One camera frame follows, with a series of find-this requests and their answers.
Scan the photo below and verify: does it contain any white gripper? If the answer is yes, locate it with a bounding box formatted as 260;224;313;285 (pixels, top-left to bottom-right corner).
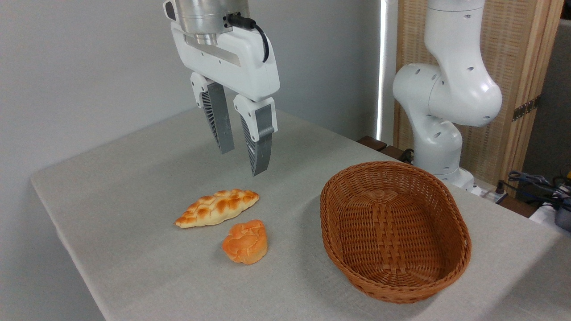
170;20;281;177

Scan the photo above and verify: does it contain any long braided bread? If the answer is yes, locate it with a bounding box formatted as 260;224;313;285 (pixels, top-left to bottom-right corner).
174;189;260;229

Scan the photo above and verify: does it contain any round orange bread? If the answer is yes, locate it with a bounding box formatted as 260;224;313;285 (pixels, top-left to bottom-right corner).
222;219;269;265

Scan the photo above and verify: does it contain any brown wicker basket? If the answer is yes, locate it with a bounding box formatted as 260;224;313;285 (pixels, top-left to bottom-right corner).
320;161;472;305

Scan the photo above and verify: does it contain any grey tablecloth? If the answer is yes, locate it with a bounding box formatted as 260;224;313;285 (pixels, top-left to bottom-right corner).
30;94;571;321

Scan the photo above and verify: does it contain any dark brown wooden base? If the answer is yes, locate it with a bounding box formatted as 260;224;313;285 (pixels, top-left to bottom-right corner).
357;136;413;164

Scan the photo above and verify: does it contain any white power strip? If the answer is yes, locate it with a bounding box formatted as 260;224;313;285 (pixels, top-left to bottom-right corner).
472;184;509;204

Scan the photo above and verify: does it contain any dark metal screen hinge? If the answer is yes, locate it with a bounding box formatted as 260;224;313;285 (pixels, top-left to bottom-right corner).
512;95;542;122

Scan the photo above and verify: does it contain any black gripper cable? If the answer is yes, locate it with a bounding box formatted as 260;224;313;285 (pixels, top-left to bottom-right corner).
225;13;270;63

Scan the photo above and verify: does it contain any bundle of dark cables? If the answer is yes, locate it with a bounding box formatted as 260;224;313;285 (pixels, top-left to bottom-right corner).
497;169;571;211

